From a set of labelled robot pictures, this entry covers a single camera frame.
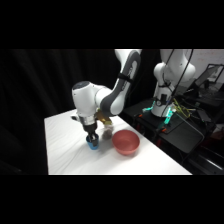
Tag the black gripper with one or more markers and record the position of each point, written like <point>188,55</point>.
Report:
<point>89,128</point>

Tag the blue plastic cup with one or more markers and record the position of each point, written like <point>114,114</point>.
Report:
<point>92,145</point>

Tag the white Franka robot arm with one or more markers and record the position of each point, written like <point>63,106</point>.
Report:
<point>115,96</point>

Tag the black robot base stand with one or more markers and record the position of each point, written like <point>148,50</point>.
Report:
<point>181,131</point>

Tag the pink bowl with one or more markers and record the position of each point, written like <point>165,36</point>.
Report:
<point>125,142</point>

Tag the grey crumpled plush object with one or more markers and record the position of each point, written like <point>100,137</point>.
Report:
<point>108,134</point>

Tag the black curtain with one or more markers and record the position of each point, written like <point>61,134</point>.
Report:
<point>33,80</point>

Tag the black laptop computer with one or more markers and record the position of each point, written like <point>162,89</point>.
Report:
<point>208,76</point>

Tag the yellow-tinted wrist camera mount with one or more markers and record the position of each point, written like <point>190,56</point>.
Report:
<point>103,117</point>

